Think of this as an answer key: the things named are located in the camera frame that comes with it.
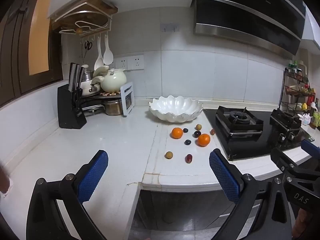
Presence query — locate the round wooden cutting board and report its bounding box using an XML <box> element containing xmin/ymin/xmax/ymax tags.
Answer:
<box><xmin>51</xmin><ymin>5</ymin><xmax>110</xmax><ymax>34</ymax></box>

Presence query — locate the white plastic jug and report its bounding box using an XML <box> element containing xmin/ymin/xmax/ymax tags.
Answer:
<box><xmin>297</xmin><ymin>60</ymin><xmax>307</xmax><ymax>77</ymax></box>

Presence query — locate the black glass gas stove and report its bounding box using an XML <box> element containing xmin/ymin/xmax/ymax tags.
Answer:
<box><xmin>203</xmin><ymin>105</ymin><xmax>313</xmax><ymax>162</ymax></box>

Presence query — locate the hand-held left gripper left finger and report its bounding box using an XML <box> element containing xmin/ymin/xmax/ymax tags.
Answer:
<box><xmin>26</xmin><ymin>150</ymin><xmax>109</xmax><ymax>240</ymax></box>

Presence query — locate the person's right hand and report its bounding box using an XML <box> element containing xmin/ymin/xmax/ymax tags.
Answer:
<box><xmin>296</xmin><ymin>208</ymin><xmax>313</xmax><ymax>240</ymax></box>

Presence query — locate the black stove burner grate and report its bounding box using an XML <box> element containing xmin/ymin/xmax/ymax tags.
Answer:
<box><xmin>270</xmin><ymin>108</ymin><xmax>303</xmax><ymax>130</ymax></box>
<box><xmin>216</xmin><ymin>106</ymin><xmax>264</xmax><ymax>140</ymax></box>

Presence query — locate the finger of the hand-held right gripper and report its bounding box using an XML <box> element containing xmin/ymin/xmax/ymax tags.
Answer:
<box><xmin>301</xmin><ymin>139</ymin><xmax>320</xmax><ymax>160</ymax></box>
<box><xmin>271</xmin><ymin>147</ymin><xmax>320</xmax><ymax>180</ymax></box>

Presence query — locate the steel stockpot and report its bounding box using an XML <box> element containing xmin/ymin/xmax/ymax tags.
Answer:
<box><xmin>80</xmin><ymin>64</ymin><xmax>102</xmax><ymax>97</ymax></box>

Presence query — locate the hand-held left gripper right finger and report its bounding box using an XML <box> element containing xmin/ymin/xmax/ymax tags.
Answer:
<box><xmin>209</xmin><ymin>148</ymin><xmax>293</xmax><ymax>240</ymax></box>

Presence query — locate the grey base cabinet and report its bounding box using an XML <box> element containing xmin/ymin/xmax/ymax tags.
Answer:
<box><xmin>129</xmin><ymin>189</ymin><xmax>250</xmax><ymax>240</ymax></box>

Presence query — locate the steel pot lid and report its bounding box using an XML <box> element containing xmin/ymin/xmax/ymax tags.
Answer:
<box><xmin>81</xmin><ymin>104</ymin><xmax>105</xmax><ymax>113</ymax></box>

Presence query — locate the white pot rack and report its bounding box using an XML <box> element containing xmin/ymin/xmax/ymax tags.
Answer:
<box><xmin>82</xmin><ymin>82</ymin><xmax>135</xmax><ymax>116</ymax></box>

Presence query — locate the rectangular wooden cutting board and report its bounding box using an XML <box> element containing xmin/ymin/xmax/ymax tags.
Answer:
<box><xmin>85</xmin><ymin>0</ymin><xmax>118</xmax><ymax>14</ymax></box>

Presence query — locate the black range hood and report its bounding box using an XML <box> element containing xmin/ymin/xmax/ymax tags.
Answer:
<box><xmin>190</xmin><ymin>0</ymin><xmax>307</xmax><ymax>55</ymax></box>

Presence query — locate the orange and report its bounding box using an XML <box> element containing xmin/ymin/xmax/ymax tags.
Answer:
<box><xmin>197</xmin><ymin>133</ymin><xmax>211</xmax><ymax>147</ymax></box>
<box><xmin>171</xmin><ymin>127</ymin><xmax>184</xmax><ymax>140</ymax></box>

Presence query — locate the white wire wall rack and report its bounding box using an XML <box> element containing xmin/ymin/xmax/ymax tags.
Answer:
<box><xmin>47</xmin><ymin>0</ymin><xmax>118</xmax><ymax>40</ymax></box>

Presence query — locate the black wire spice rack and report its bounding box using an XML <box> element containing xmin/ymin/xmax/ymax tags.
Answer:
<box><xmin>282</xmin><ymin>67</ymin><xmax>313</xmax><ymax>113</ymax></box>

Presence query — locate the white scalloped bowl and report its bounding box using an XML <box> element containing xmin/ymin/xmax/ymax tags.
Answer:
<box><xmin>149</xmin><ymin>95</ymin><xmax>203</xmax><ymax>124</ymax></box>

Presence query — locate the brown window frame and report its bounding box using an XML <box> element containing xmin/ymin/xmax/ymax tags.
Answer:
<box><xmin>0</xmin><ymin>0</ymin><xmax>63</xmax><ymax>107</ymax></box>

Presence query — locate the steel pot with glass lid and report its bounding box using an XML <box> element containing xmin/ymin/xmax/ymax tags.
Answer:
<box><xmin>104</xmin><ymin>99</ymin><xmax>123</xmax><ymax>116</ymax></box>

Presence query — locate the white ladle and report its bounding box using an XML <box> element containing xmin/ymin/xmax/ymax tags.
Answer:
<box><xmin>94</xmin><ymin>36</ymin><xmax>104</xmax><ymax>70</ymax></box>

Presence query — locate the black knife block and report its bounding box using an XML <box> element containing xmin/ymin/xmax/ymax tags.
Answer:
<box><xmin>57</xmin><ymin>84</ymin><xmax>87</xmax><ymax>129</ymax></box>

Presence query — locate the grey wall hook strip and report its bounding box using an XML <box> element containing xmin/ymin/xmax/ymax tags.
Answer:
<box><xmin>160</xmin><ymin>23</ymin><xmax>180</xmax><ymax>33</ymax></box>

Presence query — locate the steel handled knife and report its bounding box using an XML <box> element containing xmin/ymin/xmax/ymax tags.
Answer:
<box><xmin>68</xmin><ymin>62</ymin><xmax>75</xmax><ymax>92</ymax></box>
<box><xmin>73</xmin><ymin>64</ymin><xmax>80</xmax><ymax>92</ymax></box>
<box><xmin>77</xmin><ymin>66</ymin><xmax>85</xmax><ymax>90</ymax></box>

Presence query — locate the cream ceramic pot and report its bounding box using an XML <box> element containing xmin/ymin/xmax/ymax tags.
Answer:
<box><xmin>101</xmin><ymin>69</ymin><xmax>127</xmax><ymax>93</ymax></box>

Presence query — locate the white rice paddle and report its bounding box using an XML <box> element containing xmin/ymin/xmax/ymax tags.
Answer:
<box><xmin>103</xmin><ymin>34</ymin><xmax>114</xmax><ymax>65</ymax></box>

